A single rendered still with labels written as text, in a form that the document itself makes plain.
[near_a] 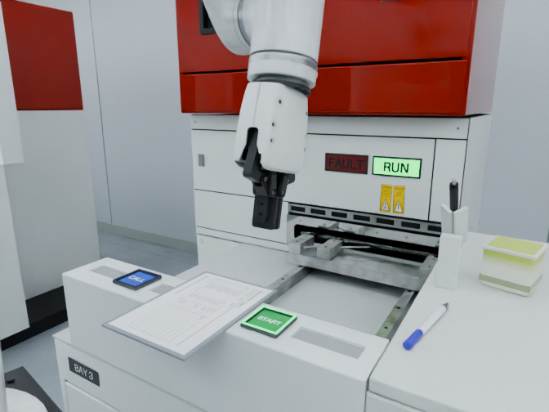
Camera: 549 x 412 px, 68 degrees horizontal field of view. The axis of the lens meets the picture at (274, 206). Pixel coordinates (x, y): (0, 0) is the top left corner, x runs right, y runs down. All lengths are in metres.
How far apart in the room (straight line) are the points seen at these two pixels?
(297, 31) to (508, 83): 2.05
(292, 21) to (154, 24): 3.20
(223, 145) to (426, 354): 0.92
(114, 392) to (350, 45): 0.86
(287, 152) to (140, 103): 3.33
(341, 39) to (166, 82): 2.64
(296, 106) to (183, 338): 0.32
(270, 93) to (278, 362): 0.32
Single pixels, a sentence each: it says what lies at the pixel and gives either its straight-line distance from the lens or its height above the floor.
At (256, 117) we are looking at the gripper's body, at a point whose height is 1.23.
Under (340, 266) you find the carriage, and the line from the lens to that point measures 0.99.
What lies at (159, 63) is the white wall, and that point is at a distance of 3.61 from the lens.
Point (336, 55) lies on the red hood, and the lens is 1.03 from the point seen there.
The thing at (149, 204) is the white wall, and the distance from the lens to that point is 3.87.
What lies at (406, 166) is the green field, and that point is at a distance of 1.03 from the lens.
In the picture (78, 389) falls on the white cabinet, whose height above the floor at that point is 0.73.
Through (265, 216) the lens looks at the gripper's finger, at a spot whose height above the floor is 1.11.
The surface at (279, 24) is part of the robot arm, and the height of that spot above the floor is 1.33.
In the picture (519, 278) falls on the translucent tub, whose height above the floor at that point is 0.99.
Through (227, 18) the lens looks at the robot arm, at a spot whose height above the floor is 1.35.
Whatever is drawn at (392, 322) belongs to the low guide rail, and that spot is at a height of 0.85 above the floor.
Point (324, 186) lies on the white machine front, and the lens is 1.11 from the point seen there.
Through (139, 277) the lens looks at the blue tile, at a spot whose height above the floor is 0.96.
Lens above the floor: 1.24
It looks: 14 degrees down
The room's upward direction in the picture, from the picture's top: straight up
